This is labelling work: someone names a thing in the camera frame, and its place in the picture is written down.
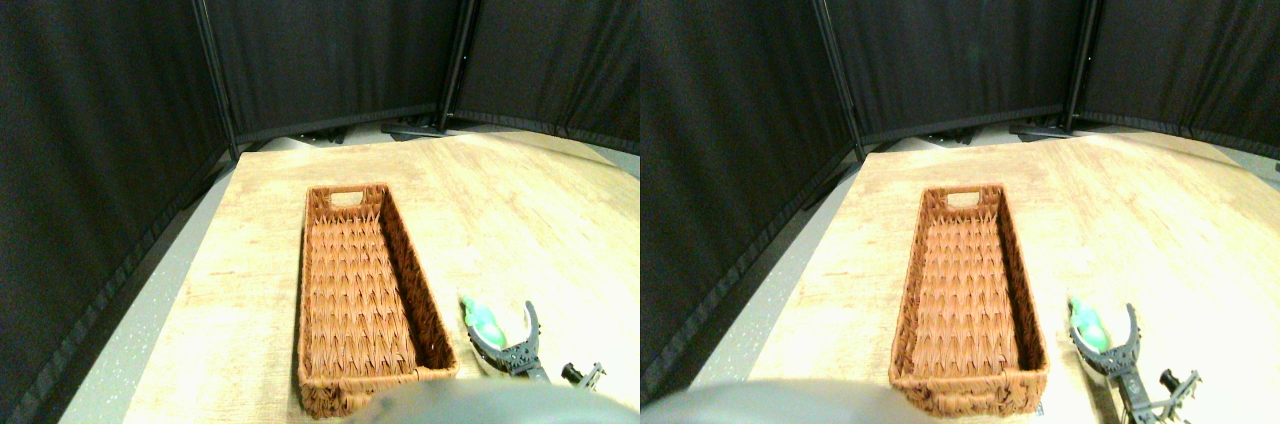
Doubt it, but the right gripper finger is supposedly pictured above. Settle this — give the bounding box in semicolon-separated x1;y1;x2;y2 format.
1066;294;1121;377
519;301;543;363
1118;302;1145;367
459;292;517;365

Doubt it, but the green plush toy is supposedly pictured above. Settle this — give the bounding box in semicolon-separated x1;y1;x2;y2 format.
1069;297;1112;353
462;296;506;349

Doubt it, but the brown wicker basket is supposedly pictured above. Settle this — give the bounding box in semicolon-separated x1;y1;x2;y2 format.
297;183;460;419
889;184;1050;418

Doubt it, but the curtain stand pole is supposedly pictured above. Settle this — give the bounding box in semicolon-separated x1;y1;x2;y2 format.
796;0;867;161
1063;0;1115;133
178;0;241;161
438;0;493;133

